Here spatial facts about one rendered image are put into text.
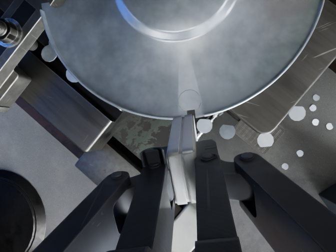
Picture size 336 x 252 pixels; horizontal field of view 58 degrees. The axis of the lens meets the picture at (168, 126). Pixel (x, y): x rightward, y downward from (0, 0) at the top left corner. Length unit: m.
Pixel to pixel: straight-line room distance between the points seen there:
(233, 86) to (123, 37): 0.12
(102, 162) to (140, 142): 0.07
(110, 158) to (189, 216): 0.15
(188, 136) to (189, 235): 0.32
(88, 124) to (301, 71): 0.26
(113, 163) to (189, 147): 0.32
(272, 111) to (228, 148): 0.78
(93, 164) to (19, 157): 0.84
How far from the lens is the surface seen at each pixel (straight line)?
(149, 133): 0.45
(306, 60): 0.33
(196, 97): 0.30
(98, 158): 0.47
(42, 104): 0.44
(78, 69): 0.34
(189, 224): 0.48
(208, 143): 0.18
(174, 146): 0.16
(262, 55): 0.32
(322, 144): 1.16
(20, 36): 0.41
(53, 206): 1.26
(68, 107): 0.42
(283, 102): 0.31
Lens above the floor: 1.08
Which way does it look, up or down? 83 degrees down
